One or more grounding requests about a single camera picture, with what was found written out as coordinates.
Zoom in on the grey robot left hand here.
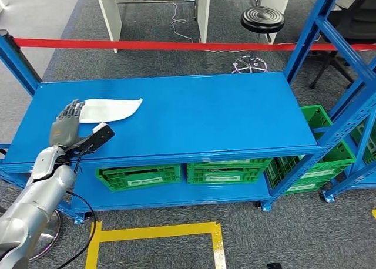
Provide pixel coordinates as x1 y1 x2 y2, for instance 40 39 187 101
48 99 86 149

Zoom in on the white plastic part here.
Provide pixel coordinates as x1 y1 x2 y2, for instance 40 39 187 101
79 97 143 125

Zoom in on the blue metal shelf rack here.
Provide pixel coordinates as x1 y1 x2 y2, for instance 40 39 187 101
0 0 376 224
320 57 376 204

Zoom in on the green folded plastic crate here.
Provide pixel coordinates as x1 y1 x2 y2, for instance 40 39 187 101
95 169 183 193
283 180 331 196
186 166 265 186
98 164 181 178
187 158 271 169

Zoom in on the red barrier belt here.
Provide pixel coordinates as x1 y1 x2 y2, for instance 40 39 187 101
13 38 376 52

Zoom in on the white desk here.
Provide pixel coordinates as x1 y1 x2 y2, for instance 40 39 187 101
93 0 212 54

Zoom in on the black round stool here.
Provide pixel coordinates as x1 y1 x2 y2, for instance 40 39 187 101
232 5 285 75

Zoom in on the black office chair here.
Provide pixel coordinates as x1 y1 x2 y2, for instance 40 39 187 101
308 0 376 90

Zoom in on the long black robot cable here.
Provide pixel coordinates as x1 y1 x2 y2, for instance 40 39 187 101
57 191 97 269

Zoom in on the white floor cable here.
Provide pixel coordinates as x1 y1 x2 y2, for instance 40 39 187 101
167 0 248 54

